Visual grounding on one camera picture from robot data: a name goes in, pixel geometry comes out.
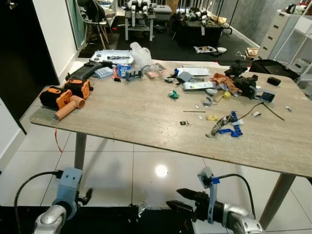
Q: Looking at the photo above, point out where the orange black blower with nozzle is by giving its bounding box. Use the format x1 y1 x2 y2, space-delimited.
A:
39 85 86 120

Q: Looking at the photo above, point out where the white plastic tray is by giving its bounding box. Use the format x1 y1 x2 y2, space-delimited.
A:
90 49 135 64

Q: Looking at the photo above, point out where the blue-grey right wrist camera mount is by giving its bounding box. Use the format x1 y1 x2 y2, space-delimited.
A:
197 167 221 225

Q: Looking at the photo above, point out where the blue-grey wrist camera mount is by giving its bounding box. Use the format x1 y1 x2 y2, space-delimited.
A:
197 167 221 225
53 168 84 220

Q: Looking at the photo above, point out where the grey table with robot parts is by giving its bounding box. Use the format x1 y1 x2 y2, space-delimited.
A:
124 0 157 42

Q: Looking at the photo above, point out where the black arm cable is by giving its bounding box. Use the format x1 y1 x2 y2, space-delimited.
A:
213 174 256 219
14 170 64 234

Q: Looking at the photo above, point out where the grey folded plastic piece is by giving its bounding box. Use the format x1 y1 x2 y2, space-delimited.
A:
175 70 194 83

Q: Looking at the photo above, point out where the flat tray of items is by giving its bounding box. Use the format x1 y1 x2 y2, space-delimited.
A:
194 45 218 55

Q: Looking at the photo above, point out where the black robot chest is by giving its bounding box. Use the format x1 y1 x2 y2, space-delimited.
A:
0 205 195 234

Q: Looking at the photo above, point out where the orange black power tool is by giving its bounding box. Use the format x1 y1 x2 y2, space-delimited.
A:
64 78 94 99

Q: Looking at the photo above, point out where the small tan box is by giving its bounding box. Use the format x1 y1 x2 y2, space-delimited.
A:
243 47 260 59

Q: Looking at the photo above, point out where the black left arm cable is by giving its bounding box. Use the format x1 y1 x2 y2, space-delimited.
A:
14 170 64 234

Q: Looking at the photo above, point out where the blue printed plastic part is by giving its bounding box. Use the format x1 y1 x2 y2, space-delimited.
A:
217 111 244 137

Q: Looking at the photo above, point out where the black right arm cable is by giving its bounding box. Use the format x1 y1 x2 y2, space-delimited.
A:
213 174 256 219

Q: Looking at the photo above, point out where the pink clear packet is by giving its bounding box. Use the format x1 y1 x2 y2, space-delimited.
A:
145 63 167 79

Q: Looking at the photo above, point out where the clear plastic bag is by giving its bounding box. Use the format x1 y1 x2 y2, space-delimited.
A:
129 42 153 69

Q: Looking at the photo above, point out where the white drawer cabinet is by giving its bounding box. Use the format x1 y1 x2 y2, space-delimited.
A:
257 9 312 75

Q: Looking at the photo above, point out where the black robot gripper device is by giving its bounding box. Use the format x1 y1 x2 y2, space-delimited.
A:
226 60 259 99

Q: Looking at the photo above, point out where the grey metal clip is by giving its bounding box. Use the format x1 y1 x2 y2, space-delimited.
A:
200 97 215 107

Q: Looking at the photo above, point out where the crumpled silver foil wrapper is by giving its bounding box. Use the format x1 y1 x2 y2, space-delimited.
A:
207 116 233 138

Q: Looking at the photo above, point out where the white printed package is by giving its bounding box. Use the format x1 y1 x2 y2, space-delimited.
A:
184 81 215 91

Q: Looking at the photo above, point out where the black bag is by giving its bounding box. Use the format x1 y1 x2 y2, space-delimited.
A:
249 58 301 81

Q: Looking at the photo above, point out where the thin black cable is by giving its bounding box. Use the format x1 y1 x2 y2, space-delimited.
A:
238 99 286 122

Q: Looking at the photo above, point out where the grey plastic bracket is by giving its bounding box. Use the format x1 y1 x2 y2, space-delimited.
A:
125 68 145 81

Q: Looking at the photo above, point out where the wooden leg chair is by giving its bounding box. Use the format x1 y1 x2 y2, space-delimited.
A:
77 0 111 50

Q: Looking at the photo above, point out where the pale blue keypad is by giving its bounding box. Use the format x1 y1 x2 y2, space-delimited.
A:
93 67 114 79

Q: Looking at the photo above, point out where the small metal clamp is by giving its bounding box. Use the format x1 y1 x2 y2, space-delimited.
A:
129 202 150 218

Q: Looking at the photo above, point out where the black tool case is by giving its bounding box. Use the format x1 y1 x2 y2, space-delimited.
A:
67 60 116 81

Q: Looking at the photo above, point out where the black oval pouch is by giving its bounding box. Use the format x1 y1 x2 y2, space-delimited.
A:
267 77 282 87

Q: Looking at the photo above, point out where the orange cord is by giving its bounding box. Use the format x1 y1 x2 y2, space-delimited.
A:
54 119 64 153

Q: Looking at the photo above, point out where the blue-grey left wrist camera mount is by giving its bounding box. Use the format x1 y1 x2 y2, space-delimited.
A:
53 168 84 220

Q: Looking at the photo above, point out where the orange crumpled snack wrapper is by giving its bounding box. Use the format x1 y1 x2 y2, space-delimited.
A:
210 73 242 97

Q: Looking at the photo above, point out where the white paper sheet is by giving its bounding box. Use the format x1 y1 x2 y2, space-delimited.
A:
180 67 211 78

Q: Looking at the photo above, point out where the black cluttered table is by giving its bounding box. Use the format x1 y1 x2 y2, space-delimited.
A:
173 7 233 48

